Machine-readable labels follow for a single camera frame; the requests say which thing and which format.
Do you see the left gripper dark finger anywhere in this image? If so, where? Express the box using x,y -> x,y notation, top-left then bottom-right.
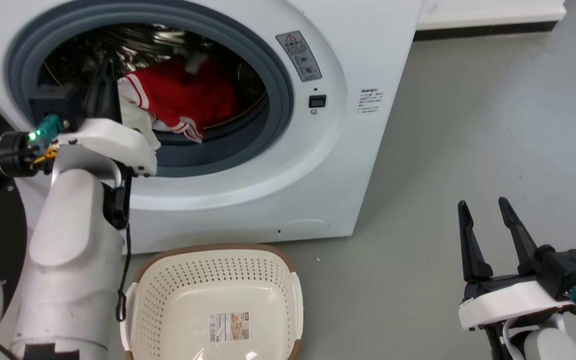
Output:
84,59 -> 108,122
104,60 -> 123,125

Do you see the cream perforated laundry basket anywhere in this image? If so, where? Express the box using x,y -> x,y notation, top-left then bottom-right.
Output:
119,244 -> 304,360

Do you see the white front-load washing machine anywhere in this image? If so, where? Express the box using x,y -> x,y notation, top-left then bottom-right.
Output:
0,0 -> 425,255

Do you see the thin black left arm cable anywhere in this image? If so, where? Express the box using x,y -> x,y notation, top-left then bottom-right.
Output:
115,170 -> 135,323

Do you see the red garment with white stripes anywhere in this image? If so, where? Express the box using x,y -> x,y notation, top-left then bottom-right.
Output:
124,54 -> 241,144

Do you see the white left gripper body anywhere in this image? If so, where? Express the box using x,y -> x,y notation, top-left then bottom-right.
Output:
57,117 -> 159,178

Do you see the grey warning sticker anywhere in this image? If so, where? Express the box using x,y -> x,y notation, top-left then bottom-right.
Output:
275,30 -> 323,83

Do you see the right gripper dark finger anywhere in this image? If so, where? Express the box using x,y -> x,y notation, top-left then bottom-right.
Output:
498,197 -> 540,276
457,200 -> 494,283

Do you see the paper label sticker in basket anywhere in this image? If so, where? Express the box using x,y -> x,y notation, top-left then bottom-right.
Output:
208,311 -> 251,343

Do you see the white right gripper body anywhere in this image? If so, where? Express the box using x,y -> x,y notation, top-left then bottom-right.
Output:
458,272 -> 576,332

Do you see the white raised floor platform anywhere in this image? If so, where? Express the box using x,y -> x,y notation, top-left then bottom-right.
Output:
416,0 -> 567,32

